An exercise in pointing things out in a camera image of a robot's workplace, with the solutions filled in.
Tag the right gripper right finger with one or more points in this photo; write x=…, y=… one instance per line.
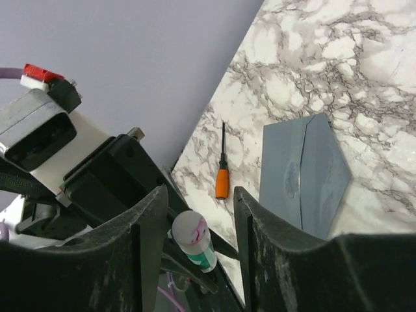
x=286, y=269

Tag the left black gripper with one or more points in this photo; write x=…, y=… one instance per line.
x=115, y=177

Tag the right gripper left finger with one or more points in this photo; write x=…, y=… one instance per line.
x=114, y=267

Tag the green white glue stick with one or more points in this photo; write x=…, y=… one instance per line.
x=191, y=232

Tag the grey blue envelope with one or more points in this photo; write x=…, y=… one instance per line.
x=303, y=173

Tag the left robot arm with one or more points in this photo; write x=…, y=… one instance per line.
x=47, y=218

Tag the orange handled screwdriver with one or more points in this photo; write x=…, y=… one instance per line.
x=222, y=177

